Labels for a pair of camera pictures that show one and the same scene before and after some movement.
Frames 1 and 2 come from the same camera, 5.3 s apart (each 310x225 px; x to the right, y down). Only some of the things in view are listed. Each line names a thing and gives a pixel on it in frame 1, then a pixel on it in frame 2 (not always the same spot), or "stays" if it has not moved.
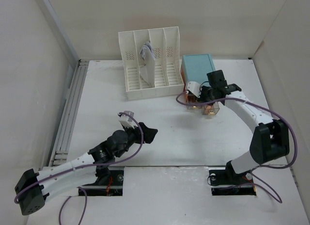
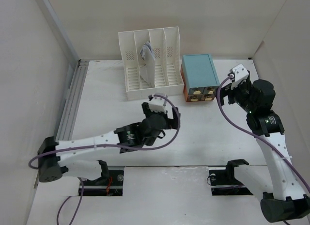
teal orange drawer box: (208, 108) -> (199, 77)
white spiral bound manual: (147, 70) stays
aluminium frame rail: (61, 155) stays
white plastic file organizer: (165, 44) stays
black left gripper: (148, 133) -> (147, 112)
